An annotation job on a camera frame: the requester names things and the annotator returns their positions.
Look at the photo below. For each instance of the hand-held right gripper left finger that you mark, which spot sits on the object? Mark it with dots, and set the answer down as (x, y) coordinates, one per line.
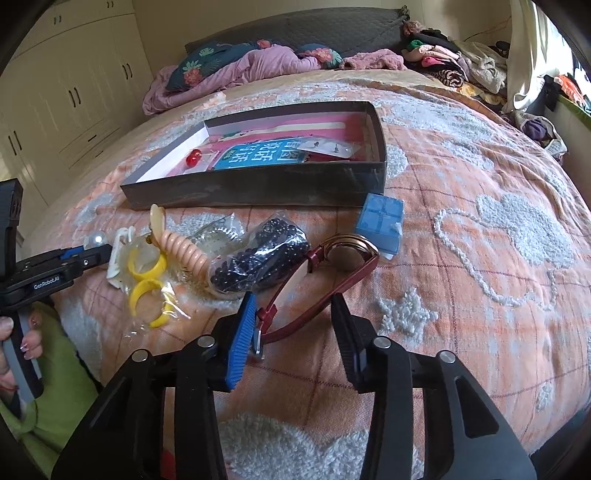
(240, 344)

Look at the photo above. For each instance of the small clear earring bag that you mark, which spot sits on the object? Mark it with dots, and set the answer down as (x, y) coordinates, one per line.
(330, 148)

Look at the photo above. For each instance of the pile of folded clothes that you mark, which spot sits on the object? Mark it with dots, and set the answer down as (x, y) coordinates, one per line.
(443, 60)

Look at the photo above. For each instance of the small blue box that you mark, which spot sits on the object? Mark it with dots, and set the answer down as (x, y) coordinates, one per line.
(378, 221)

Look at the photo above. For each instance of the pink fluffy cloth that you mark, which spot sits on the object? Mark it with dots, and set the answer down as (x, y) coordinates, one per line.
(376, 60)

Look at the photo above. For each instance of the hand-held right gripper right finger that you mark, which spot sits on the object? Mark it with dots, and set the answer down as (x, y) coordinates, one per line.
(347, 344)

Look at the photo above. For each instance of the purple quilt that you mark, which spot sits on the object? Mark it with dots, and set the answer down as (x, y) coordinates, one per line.
(258, 67)

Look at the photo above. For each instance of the blue booklet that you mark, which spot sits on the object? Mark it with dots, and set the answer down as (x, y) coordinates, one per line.
(258, 154)

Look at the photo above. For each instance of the large floral pillow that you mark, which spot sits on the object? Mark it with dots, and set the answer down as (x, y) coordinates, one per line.
(203, 62)

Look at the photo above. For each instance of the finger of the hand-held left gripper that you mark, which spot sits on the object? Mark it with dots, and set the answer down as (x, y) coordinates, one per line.
(92, 260)

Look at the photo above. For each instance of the dark cardboard box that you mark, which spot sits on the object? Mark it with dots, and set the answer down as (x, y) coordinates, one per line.
(254, 187)

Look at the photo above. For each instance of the person's green clothing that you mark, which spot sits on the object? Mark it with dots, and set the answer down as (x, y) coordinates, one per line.
(60, 397)

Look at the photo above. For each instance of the small floral pillow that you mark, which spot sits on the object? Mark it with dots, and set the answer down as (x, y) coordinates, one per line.
(323, 54)

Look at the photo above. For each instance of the beige bed sheet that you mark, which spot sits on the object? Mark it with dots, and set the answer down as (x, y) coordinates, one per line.
(369, 76)

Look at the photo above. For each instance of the white hair claw clip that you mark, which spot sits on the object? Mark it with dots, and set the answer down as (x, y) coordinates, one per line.
(121, 258)

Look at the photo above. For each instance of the person's left hand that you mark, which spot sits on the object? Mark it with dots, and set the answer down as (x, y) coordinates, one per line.
(33, 337)

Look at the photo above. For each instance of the basket of clothes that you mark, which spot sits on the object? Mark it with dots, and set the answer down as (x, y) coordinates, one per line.
(538, 129)

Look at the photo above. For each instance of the bag of black beads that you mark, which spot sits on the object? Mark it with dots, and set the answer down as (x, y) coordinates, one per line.
(258, 261)

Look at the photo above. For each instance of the grey quilted headboard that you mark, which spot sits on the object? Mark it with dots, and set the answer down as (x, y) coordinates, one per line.
(323, 27)

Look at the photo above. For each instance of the bag of yellow rings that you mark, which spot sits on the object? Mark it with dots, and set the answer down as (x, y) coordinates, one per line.
(145, 272)

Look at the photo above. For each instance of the white curtain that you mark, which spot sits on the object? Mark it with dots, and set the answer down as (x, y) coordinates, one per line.
(526, 50)

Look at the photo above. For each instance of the cream wardrobe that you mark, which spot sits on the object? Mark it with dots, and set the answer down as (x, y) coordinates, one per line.
(69, 92)

